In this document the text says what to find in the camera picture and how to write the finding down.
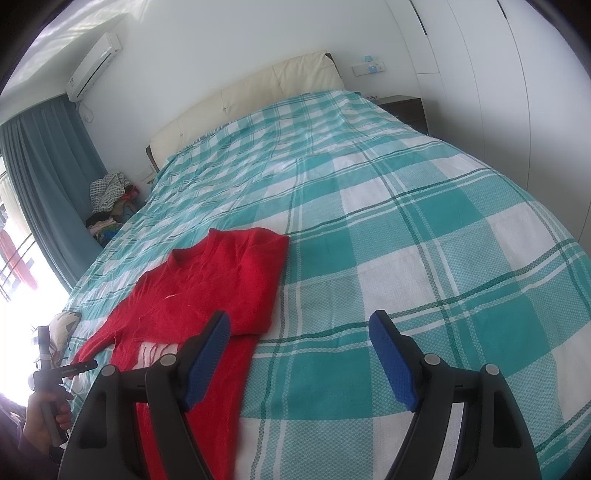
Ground white air conditioner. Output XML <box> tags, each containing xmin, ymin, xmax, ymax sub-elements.
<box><xmin>65</xmin><ymin>31</ymin><xmax>123</xmax><ymax>103</ymax></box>

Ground red sweater with white rabbit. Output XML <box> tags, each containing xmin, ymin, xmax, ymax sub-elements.
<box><xmin>69</xmin><ymin>227</ymin><xmax>291</xmax><ymax>480</ymax></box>

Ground blue curtain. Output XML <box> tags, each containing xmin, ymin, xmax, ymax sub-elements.
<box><xmin>0</xmin><ymin>97</ymin><xmax>105</xmax><ymax>294</ymax></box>

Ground white wall switch panel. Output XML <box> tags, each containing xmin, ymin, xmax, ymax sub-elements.
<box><xmin>351</xmin><ymin>55</ymin><xmax>386</xmax><ymax>77</ymax></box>

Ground white wardrobe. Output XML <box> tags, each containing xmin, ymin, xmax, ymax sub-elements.
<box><xmin>409</xmin><ymin>0</ymin><xmax>591</xmax><ymax>195</ymax></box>

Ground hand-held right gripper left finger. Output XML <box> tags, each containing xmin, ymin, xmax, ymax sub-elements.
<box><xmin>58</xmin><ymin>310</ymin><xmax>232</xmax><ymax>480</ymax></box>

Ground cream padded headboard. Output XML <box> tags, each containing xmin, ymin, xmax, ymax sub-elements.
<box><xmin>145</xmin><ymin>50</ymin><xmax>346</xmax><ymax>172</ymax></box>

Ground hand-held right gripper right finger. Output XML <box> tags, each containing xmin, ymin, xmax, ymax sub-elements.
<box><xmin>368</xmin><ymin>310</ymin><xmax>542</xmax><ymax>480</ymax></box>

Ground pile of colourful clothes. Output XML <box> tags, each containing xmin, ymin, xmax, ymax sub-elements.
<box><xmin>85</xmin><ymin>185</ymin><xmax>139</xmax><ymax>245</ymax></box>

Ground dark nightstand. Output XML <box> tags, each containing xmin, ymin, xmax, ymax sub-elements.
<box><xmin>379</xmin><ymin>95</ymin><xmax>430</xmax><ymax>136</ymax></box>

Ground bed with teal plaid sheet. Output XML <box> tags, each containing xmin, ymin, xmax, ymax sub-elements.
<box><xmin>60</xmin><ymin>89</ymin><xmax>591</xmax><ymax>480</ymax></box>

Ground grey checked cloth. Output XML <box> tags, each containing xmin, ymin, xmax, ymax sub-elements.
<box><xmin>89</xmin><ymin>172</ymin><xmax>132</xmax><ymax>214</ymax></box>

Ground red hanging garment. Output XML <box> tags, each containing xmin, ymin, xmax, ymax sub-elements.
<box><xmin>0</xmin><ymin>228</ymin><xmax>38</xmax><ymax>291</ymax></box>

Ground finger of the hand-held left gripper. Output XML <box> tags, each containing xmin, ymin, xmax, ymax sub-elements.
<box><xmin>58</xmin><ymin>361</ymin><xmax>99</xmax><ymax>380</ymax></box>

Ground person's left hand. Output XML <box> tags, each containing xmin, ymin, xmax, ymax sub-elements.
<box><xmin>22</xmin><ymin>387</ymin><xmax>75</xmax><ymax>455</ymax></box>

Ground patterned beige pillow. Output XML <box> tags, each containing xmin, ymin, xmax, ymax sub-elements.
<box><xmin>48</xmin><ymin>311</ymin><xmax>83</xmax><ymax>365</ymax></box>

